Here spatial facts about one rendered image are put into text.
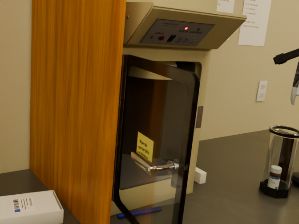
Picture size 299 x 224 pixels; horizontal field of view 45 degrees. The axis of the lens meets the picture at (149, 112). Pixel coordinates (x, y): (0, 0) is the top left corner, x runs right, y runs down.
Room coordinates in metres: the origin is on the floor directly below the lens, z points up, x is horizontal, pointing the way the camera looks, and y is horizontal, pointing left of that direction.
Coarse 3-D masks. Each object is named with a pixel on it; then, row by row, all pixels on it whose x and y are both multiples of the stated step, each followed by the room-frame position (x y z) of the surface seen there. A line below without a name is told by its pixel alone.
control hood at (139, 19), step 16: (128, 16) 0.88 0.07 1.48; (144, 16) 0.83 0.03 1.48; (160, 16) 0.84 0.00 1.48; (176, 16) 0.87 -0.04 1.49; (192, 16) 0.89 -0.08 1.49; (208, 16) 0.92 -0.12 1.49; (224, 16) 0.95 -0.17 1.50; (240, 16) 0.98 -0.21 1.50; (128, 32) 0.87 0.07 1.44; (144, 32) 0.87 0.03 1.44; (224, 32) 1.01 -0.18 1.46; (208, 48) 1.05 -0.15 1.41
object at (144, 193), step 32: (128, 64) 0.86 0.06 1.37; (160, 64) 0.73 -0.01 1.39; (128, 96) 0.85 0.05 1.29; (160, 96) 0.72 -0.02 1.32; (192, 96) 0.62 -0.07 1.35; (128, 128) 0.84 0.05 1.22; (160, 128) 0.71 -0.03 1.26; (192, 128) 0.62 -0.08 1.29; (128, 160) 0.83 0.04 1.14; (160, 160) 0.69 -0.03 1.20; (128, 192) 0.81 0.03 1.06; (160, 192) 0.68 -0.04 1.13
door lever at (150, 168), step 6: (132, 156) 0.70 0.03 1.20; (138, 156) 0.68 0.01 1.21; (138, 162) 0.67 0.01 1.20; (144, 162) 0.65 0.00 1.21; (150, 162) 0.65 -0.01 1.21; (168, 162) 0.66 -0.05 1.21; (144, 168) 0.65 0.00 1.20; (150, 168) 0.63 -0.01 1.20; (156, 168) 0.63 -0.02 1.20; (162, 168) 0.64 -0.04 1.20; (168, 168) 0.65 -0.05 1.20
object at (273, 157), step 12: (288, 132) 1.20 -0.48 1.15; (276, 144) 1.13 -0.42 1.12; (288, 144) 1.12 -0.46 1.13; (276, 156) 1.13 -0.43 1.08; (288, 156) 1.12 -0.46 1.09; (264, 168) 1.17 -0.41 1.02; (276, 168) 1.12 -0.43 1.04; (288, 168) 1.12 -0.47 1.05; (264, 180) 1.15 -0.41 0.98; (276, 180) 1.12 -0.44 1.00; (288, 180) 1.12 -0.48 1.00
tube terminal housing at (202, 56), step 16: (128, 0) 0.90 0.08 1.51; (144, 0) 0.93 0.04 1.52; (160, 0) 0.96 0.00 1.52; (176, 0) 1.00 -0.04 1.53; (192, 0) 1.03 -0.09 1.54; (208, 0) 1.07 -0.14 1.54; (128, 48) 0.91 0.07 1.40; (144, 48) 0.94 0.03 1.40; (160, 48) 0.97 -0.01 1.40; (176, 48) 1.01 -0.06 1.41; (192, 48) 1.05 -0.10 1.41; (208, 64) 1.09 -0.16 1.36; (192, 144) 1.08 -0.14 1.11; (192, 160) 1.08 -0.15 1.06; (192, 176) 1.09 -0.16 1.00; (112, 208) 0.90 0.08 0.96
